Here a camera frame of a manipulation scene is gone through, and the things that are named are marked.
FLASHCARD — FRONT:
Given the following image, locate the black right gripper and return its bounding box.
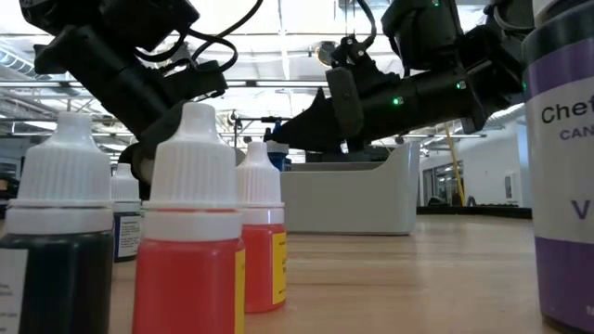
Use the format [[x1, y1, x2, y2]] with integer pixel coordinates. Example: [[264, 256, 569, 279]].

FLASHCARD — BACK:
[[263, 34, 378, 155]]

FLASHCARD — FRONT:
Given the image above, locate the large blue food coloring bottle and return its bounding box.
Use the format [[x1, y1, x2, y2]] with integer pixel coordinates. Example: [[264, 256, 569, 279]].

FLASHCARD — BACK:
[[265, 119, 293, 173]]

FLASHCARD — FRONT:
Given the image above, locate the small red dropper bottle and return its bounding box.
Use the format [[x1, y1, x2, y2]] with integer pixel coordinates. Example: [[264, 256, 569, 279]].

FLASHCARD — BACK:
[[132, 102, 247, 334], [236, 141, 289, 315]]

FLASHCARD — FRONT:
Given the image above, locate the small blue dropper bottle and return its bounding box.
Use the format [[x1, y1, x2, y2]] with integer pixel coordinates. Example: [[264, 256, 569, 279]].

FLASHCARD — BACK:
[[110, 162, 143, 263]]

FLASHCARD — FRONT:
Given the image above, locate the large violet food coloring bottle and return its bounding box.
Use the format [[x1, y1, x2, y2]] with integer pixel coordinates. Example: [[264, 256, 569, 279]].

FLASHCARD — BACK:
[[519, 0, 594, 333]]

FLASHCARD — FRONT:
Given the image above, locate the black mesh computer case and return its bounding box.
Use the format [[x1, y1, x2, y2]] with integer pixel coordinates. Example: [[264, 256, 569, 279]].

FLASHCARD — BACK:
[[303, 150, 378, 164]]

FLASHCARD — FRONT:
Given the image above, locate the grey plastic bin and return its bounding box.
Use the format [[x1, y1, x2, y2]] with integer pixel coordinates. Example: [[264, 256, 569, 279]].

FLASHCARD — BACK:
[[279, 141, 422, 237]]

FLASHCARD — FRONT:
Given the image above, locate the small black dropper bottle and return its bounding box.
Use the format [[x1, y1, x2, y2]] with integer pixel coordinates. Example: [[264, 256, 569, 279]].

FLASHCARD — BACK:
[[0, 112, 116, 334]]

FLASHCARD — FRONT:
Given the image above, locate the black background rig frame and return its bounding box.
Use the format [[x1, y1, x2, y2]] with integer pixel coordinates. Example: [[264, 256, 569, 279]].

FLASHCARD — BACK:
[[233, 110, 291, 149]]

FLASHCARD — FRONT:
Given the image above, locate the black left wrist camera cable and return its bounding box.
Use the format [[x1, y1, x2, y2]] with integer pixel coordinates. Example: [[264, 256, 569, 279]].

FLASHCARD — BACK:
[[134, 0, 265, 75]]

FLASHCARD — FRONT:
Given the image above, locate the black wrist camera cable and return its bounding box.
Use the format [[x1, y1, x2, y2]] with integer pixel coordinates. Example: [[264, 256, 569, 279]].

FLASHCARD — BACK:
[[134, 0, 265, 75], [355, 0, 378, 47]]

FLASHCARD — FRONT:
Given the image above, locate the black ceiling cable reel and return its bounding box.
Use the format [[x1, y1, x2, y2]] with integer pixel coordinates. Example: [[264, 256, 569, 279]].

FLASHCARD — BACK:
[[315, 40, 342, 68]]

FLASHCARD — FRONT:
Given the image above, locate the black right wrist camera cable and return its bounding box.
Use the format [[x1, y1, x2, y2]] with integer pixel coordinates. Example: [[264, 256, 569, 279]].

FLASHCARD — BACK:
[[355, 0, 378, 47]]

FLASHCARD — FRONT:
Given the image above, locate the yellow hanging cable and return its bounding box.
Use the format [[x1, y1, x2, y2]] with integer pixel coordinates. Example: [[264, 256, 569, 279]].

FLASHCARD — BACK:
[[443, 122, 467, 208]]

